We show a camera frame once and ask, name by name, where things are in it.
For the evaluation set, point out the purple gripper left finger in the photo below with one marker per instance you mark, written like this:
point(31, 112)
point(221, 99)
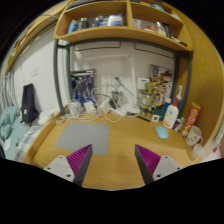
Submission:
point(72, 167)

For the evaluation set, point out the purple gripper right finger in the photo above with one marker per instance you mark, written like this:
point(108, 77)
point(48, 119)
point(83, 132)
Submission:
point(152, 166)

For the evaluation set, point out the light blue computer mouse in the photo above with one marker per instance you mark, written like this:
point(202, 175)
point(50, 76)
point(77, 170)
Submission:
point(161, 132)

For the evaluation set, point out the grey mouse pad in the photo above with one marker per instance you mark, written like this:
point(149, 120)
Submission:
point(78, 135)

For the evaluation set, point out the clear plastic cup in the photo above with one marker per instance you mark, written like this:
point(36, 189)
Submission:
point(198, 151)

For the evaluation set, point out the white printed mug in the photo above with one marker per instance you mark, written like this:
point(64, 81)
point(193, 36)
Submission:
point(194, 136)

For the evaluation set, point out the white lotion pump bottle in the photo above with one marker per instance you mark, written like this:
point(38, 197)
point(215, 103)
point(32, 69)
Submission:
point(171, 114)

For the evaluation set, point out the groot figurine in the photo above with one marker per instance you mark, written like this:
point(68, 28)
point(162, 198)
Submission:
point(151, 100)

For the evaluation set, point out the red chips can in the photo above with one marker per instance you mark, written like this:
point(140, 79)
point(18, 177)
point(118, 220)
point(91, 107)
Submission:
point(191, 119)

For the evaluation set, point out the teal pillow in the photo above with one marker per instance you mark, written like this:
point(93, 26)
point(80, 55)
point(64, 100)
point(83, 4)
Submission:
point(6, 121)

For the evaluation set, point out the robot figure poster box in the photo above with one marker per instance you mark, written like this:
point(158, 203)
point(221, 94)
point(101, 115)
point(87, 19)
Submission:
point(83, 81)

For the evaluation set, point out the white box on shelf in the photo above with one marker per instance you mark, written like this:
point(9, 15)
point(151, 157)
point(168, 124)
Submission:
point(115, 20)

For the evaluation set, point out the wooden wall shelf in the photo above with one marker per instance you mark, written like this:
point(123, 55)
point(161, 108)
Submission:
point(136, 16)

